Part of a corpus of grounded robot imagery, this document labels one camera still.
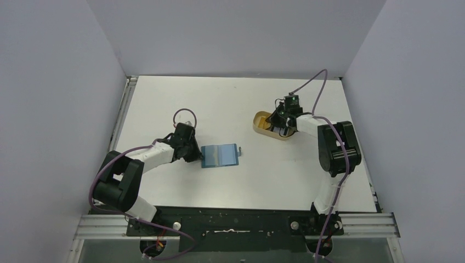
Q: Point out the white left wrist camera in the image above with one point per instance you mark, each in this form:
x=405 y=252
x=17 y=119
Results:
x=188 y=122

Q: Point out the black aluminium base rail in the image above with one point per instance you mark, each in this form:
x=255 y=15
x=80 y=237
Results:
x=232 y=230

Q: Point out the blue leather card holder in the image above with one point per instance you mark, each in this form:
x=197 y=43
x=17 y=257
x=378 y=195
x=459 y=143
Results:
x=224 y=155

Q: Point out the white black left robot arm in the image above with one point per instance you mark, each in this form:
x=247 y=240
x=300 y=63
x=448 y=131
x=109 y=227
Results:
x=118 y=181

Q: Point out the beige oval plastic tray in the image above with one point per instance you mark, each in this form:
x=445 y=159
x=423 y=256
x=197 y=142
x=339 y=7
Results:
x=261 y=126

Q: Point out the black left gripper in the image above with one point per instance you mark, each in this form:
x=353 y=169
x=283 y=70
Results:
x=194 y=152

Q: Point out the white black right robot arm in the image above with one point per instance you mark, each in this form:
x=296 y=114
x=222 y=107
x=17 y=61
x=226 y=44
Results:
x=337 y=145

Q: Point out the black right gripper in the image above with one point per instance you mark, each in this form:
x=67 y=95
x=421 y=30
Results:
x=279 y=120

